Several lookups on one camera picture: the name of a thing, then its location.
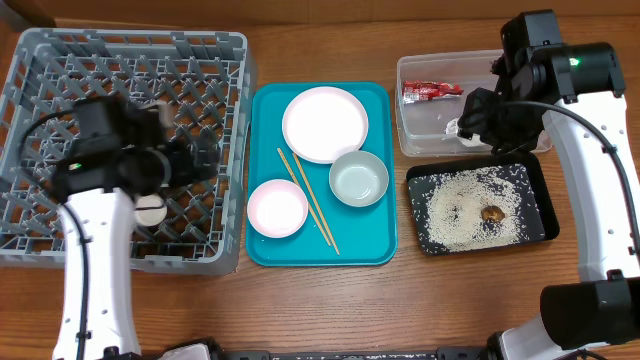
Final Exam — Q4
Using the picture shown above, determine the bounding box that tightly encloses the white tissue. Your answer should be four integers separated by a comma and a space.
445, 118, 485, 148

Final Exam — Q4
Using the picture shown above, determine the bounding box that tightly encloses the white cup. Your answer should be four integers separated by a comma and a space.
134, 194, 167, 227

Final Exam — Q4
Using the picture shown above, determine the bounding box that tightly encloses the dark brown food lump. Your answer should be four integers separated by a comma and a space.
481, 205, 506, 223

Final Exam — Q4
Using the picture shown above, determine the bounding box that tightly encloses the red snack wrapper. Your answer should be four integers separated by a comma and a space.
402, 81, 464, 104

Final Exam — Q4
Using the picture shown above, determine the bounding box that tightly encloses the white rice pile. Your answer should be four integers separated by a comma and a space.
408, 164, 546, 255

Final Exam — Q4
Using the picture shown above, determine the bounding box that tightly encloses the grey bowl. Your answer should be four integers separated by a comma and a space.
329, 151, 390, 207

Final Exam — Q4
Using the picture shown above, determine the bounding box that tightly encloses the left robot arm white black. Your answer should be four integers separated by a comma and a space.
52, 136, 219, 359

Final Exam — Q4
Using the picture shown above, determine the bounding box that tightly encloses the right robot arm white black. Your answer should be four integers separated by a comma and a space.
458, 39, 639, 359

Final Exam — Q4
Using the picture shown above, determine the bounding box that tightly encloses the black rectangular tray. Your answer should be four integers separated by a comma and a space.
406, 153, 560, 244

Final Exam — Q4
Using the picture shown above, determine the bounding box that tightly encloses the grey plastic dish rack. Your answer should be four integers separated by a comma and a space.
1, 28, 256, 275

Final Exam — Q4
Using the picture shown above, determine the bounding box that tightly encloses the clear plastic bin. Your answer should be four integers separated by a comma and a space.
394, 49, 554, 158

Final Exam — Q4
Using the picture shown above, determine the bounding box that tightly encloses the small pink bowl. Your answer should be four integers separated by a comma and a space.
247, 179, 308, 238

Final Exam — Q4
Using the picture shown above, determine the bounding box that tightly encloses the wooden chopstick right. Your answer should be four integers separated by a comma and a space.
292, 152, 341, 256

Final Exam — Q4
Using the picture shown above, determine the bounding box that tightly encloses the wooden chopstick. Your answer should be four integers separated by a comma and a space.
292, 152, 341, 256
276, 148, 332, 246

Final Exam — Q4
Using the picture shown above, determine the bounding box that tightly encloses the large white round plate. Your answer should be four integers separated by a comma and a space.
282, 86, 369, 164

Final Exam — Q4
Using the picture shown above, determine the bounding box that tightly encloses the wooden chopstick left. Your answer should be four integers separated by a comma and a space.
276, 148, 332, 246

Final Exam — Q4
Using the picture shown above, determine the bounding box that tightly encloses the teal plastic serving tray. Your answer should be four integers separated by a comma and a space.
246, 82, 398, 267

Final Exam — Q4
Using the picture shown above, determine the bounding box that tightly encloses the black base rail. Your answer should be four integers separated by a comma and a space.
101, 338, 504, 360

